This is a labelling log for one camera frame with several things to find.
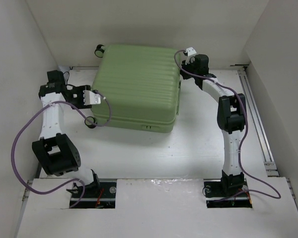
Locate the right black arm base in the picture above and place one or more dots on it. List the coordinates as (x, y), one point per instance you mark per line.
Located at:
(217, 197)

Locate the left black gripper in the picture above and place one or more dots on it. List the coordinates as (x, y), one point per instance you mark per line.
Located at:
(80, 89)

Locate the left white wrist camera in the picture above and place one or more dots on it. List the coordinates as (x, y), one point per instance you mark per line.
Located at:
(91, 98)

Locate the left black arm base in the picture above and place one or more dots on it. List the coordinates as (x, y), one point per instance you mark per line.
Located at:
(98, 195)

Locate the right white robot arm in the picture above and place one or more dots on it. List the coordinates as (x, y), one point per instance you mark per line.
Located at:
(230, 119)

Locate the green suitcase blue lining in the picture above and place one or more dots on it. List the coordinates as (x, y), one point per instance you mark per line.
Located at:
(141, 85)

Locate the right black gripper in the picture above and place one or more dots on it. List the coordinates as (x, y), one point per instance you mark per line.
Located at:
(185, 65)

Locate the aluminium table edge rail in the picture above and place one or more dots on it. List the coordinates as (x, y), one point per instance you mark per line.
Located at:
(269, 163)

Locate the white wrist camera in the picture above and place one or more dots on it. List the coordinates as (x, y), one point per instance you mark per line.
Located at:
(190, 51)
(91, 98)

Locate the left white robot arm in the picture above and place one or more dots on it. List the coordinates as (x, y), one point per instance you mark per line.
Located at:
(54, 150)

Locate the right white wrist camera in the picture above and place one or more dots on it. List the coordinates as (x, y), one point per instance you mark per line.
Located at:
(190, 51)

